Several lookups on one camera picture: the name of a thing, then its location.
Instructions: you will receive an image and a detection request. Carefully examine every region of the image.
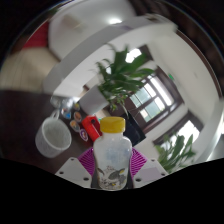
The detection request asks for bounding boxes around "dark-framed window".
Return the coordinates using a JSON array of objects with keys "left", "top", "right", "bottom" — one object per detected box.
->
[
  {"left": 153, "top": 111, "right": 204, "bottom": 147},
  {"left": 124, "top": 44, "right": 154, "bottom": 65}
]

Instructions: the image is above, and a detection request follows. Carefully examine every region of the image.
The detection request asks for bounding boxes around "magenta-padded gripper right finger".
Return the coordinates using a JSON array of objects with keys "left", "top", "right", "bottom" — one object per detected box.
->
[{"left": 128, "top": 148, "right": 169, "bottom": 189}]

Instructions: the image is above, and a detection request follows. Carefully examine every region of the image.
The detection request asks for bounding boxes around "white wall-mounted panel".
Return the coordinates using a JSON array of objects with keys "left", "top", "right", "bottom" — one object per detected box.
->
[{"left": 61, "top": 14, "right": 83, "bottom": 33}]

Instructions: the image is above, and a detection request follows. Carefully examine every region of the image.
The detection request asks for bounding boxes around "green plant in white pot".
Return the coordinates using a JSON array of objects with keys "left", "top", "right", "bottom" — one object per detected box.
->
[
  {"left": 156, "top": 132, "right": 198, "bottom": 174},
  {"left": 79, "top": 46, "right": 156, "bottom": 115}
]

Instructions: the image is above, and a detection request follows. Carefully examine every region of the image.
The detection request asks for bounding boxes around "white speckled cup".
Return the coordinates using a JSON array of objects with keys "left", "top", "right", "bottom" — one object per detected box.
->
[{"left": 34, "top": 109, "right": 73, "bottom": 159}]

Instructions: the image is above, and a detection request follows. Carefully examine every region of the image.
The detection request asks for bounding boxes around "small colourful round badge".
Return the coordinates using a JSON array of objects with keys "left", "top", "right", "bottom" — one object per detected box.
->
[
  {"left": 61, "top": 108, "right": 73, "bottom": 121},
  {"left": 73, "top": 111, "right": 83, "bottom": 123},
  {"left": 69, "top": 119, "right": 81, "bottom": 133},
  {"left": 79, "top": 129, "right": 90, "bottom": 143}
]

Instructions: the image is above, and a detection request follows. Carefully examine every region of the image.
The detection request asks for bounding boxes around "red plastic box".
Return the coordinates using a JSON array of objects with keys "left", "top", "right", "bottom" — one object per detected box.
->
[{"left": 81, "top": 114, "right": 103, "bottom": 143}]

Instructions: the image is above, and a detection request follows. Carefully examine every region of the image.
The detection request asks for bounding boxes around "black chair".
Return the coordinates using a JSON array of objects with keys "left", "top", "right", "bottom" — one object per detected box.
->
[{"left": 124, "top": 113, "right": 147, "bottom": 147}]

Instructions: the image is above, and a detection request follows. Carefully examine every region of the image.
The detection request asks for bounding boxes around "dark wooden double door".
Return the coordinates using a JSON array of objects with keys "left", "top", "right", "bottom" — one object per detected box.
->
[{"left": 128, "top": 66, "right": 184, "bottom": 134}]

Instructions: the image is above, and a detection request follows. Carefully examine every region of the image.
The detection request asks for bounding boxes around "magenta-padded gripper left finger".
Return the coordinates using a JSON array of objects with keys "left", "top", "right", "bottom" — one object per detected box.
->
[{"left": 54, "top": 147, "right": 98, "bottom": 189}]

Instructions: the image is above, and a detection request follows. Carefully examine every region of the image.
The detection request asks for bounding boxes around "yellow-capped clear drink bottle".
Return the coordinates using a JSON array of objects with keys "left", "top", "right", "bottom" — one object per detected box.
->
[{"left": 93, "top": 116, "right": 133, "bottom": 191}]

